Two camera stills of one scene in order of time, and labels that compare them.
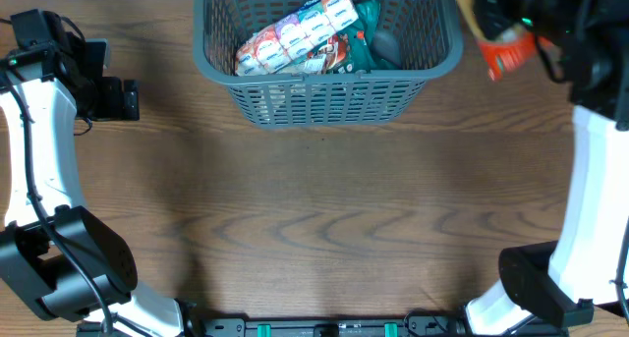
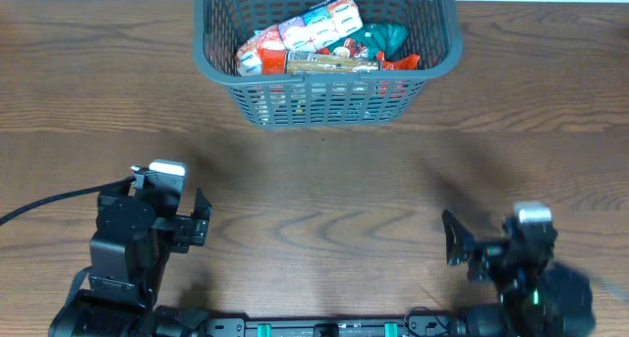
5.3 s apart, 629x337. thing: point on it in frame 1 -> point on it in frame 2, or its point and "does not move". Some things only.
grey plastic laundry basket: x=424 y=18 does not move
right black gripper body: x=542 y=8 -> x=486 y=267
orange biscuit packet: x=510 y=48 -> x=283 y=62
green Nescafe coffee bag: x=349 y=49 -> x=386 y=37
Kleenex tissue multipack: x=266 y=48 does not move
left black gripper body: x=102 y=97 -> x=188 y=236
